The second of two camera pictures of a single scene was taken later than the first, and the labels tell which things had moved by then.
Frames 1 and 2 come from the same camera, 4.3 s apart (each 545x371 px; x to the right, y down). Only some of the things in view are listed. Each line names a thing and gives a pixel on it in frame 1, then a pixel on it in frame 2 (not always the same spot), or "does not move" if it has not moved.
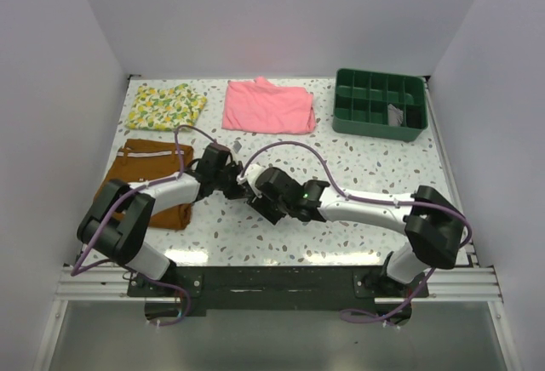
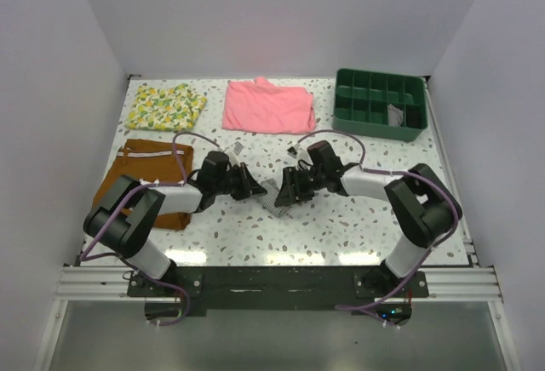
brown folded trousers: [146, 161] does not move
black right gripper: [263, 208] -> [290, 194]
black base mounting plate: [276, 291] does not move
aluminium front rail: [109, 285] does not move
